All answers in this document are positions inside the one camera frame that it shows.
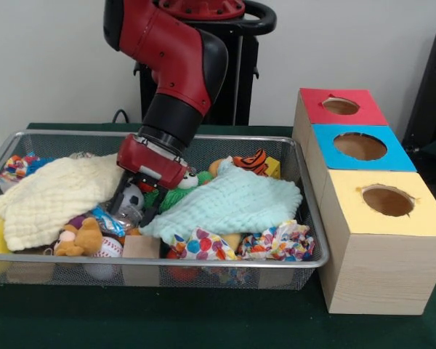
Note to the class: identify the brown plush animal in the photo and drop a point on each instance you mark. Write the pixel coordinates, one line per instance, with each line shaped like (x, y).
(81, 240)

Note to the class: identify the white baseball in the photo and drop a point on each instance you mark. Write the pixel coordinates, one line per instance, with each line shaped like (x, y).
(110, 248)

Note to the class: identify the crumpled polka dot paper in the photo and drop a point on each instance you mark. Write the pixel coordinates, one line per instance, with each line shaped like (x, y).
(200, 247)

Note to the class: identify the black and white soccer ball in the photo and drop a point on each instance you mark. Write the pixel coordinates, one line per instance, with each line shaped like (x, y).
(133, 198)

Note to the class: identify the green spiky toy with eyes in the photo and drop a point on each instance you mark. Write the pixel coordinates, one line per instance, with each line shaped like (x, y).
(174, 198)

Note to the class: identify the wooden box with three holes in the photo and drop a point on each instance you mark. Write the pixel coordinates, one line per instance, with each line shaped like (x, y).
(378, 276)

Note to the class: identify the crushed clear bottle blue label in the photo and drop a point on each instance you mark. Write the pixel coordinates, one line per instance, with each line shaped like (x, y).
(107, 220)

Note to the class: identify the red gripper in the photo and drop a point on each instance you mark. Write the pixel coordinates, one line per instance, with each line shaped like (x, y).
(149, 163)

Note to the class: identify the crumpled confetti print paper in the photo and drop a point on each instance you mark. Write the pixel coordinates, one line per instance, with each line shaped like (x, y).
(276, 240)

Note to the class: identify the mint green muslin cloth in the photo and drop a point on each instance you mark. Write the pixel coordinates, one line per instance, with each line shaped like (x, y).
(240, 200)

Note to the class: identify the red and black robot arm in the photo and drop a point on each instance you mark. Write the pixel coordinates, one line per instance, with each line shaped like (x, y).
(178, 54)

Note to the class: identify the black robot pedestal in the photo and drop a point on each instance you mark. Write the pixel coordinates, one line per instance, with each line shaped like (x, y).
(240, 80)

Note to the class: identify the cream muslin cloth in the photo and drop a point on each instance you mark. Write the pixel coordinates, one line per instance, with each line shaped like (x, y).
(51, 196)

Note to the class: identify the black upright panel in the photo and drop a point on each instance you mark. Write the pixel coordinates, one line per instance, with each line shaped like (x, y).
(432, 91)

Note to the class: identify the orange tiger plush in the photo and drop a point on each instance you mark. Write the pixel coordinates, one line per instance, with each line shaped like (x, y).
(254, 161)

